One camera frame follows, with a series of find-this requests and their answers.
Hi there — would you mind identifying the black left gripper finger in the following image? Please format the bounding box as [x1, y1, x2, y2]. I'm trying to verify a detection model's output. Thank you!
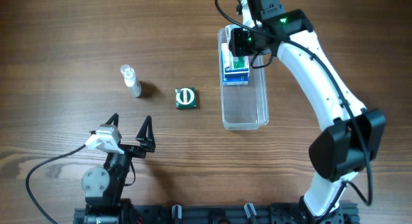
[135, 115, 156, 153]
[106, 113, 119, 127]

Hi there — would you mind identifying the white green medicine box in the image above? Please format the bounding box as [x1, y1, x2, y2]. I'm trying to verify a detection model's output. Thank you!
[222, 24, 249, 75]

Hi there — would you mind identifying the white Hansaplast plaster box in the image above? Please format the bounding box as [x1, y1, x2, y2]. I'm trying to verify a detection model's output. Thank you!
[221, 43, 250, 77]

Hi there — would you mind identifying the blue lozenge box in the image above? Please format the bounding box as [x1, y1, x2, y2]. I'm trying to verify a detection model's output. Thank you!
[221, 77, 248, 86]

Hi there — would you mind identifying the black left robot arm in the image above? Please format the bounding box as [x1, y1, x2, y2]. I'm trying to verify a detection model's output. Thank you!
[73, 113, 156, 224]

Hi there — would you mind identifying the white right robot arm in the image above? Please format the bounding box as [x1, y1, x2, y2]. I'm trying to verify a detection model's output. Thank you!
[229, 0, 386, 223]

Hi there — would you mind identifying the clear plastic container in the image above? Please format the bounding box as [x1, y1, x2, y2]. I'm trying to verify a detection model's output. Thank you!
[218, 28, 269, 131]

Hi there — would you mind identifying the white spray bottle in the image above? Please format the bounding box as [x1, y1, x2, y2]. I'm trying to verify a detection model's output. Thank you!
[120, 64, 142, 97]

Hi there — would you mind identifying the green Zam-Buk box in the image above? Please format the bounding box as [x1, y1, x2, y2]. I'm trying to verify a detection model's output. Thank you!
[175, 88, 196, 109]

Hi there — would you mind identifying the black left camera cable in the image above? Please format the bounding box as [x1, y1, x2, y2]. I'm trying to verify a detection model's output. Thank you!
[25, 144, 88, 224]

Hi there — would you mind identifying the black camera cable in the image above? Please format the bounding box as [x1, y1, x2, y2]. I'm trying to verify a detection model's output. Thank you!
[25, 144, 88, 224]
[214, 0, 374, 224]

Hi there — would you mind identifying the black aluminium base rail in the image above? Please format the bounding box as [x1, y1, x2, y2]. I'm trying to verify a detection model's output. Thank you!
[73, 203, 361, 224]

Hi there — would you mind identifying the black right camera cable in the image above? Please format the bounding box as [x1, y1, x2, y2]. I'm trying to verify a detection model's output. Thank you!
[214, 0, 374, 224]

